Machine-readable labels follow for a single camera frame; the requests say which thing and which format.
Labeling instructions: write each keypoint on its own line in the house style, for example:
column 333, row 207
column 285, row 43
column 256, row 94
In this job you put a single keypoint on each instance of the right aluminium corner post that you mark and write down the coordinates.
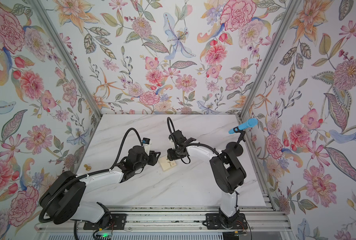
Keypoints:
column 289, row 13

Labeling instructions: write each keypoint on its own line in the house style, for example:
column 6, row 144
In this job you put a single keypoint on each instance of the aluminium mounting rail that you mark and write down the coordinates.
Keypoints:
column 189, row 219

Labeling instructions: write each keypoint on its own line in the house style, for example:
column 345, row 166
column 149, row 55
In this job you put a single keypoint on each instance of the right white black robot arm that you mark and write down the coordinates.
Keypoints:
column 227, row 170

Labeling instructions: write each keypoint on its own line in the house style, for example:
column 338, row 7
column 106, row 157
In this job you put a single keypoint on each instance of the small gold knob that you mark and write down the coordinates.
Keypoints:
column 87, row 167

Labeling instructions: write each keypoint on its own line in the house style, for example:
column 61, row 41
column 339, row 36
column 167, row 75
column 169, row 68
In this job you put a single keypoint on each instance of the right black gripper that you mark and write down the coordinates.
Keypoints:
column 171, row 156

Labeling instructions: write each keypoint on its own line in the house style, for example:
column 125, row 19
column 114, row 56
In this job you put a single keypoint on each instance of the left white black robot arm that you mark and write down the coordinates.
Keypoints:
column 64, row 200

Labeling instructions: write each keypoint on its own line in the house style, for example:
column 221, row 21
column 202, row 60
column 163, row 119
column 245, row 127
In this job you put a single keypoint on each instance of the blue microphone on stand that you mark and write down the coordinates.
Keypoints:
column 240, row 129

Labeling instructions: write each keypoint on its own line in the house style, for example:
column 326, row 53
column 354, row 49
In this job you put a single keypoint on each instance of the left aluminium corner post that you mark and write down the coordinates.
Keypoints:
column 44, row 18

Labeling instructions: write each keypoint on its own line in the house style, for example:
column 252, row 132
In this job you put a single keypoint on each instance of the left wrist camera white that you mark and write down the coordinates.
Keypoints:
column 146, row 142

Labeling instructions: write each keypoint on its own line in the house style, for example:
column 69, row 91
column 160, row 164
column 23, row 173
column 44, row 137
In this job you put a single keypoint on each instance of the cream jewelry box lid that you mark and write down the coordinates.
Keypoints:
column 166, row 164

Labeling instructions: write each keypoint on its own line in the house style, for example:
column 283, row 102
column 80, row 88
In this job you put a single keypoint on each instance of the aluminium corner post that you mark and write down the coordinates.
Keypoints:
column 44, row 18
column 289, row 13

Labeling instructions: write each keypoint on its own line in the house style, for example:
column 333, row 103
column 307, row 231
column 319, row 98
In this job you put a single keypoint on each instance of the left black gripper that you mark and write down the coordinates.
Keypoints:
column 153, row 157

